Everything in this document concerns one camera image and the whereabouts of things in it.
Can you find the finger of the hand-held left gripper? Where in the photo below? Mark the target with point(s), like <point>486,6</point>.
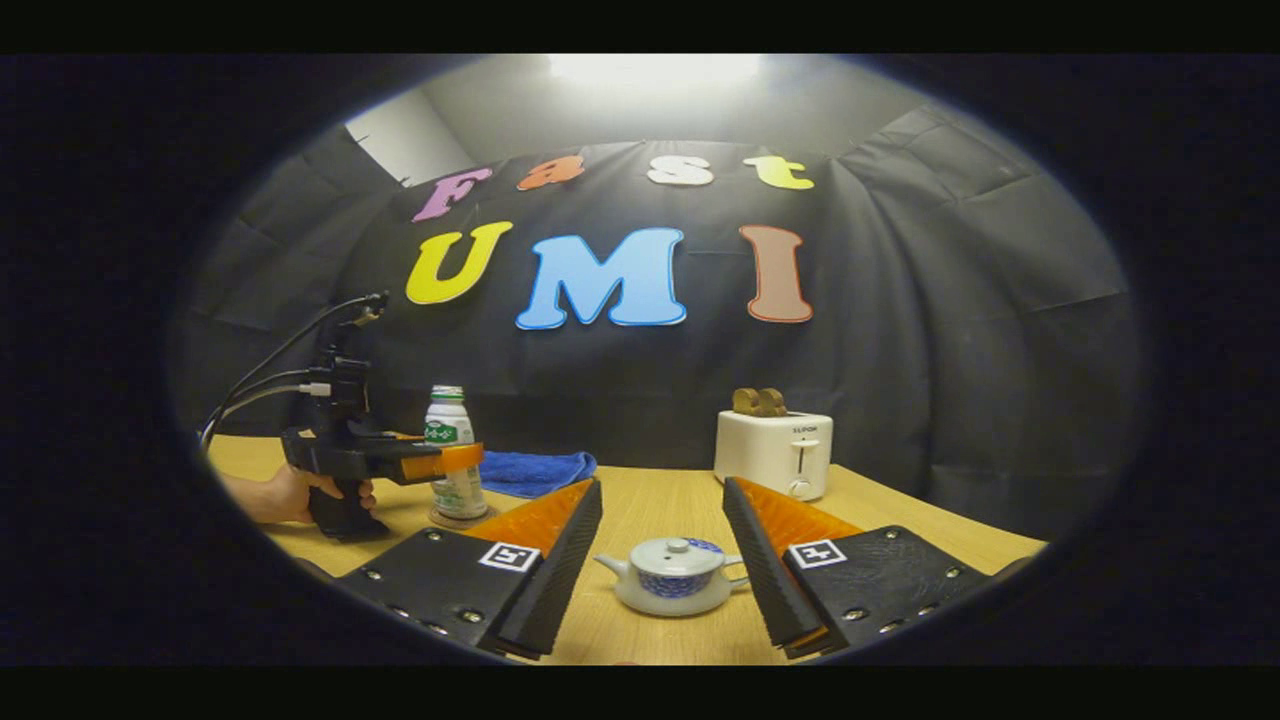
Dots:
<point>445,462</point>

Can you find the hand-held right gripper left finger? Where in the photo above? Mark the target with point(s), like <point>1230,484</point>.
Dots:
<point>555,580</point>

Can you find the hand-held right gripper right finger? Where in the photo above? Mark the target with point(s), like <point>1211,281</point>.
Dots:
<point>765,570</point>

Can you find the white water bottle green label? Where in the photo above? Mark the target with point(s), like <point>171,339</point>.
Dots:
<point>448,410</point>

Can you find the round cork coaster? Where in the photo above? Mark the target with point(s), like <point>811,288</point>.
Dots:
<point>485,520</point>

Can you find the white blue-patterned teacup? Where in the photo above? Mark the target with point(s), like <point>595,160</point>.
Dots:
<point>670,595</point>

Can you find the blue towel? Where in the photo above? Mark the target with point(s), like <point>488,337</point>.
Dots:
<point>535,472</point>

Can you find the white toaster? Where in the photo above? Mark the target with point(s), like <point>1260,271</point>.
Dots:
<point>770,450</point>

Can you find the ceiling light panel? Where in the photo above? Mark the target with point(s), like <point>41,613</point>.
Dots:
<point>650,70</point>

